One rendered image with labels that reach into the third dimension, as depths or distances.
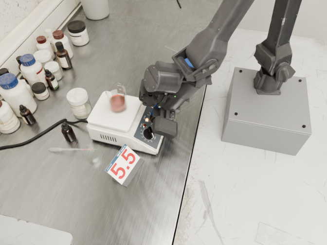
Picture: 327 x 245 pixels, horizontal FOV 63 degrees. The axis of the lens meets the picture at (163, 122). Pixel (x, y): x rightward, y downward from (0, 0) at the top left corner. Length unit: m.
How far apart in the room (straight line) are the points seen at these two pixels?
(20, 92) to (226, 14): 0.60
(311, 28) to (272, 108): 1.49
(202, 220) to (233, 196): 0.10
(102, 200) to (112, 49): 0.61
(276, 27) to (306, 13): 1.49
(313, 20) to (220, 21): 1.66
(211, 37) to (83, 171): 0.47
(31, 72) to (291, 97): 0.77
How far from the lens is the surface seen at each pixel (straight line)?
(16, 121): 0.90
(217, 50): 0.55
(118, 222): 0.68
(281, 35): 0.67
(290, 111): 0.78
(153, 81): 0.55
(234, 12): 0.54
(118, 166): 0.71
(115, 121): 0.72
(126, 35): 1.16
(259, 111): 0.75
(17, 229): 0.74
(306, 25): 2.19
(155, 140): 0.73
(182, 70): 0.57
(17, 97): 0.87
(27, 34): 1.09
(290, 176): 0.79
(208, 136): 0.79
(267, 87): 0.78
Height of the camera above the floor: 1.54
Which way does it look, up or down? 52 degrees down
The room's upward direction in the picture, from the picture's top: straight up
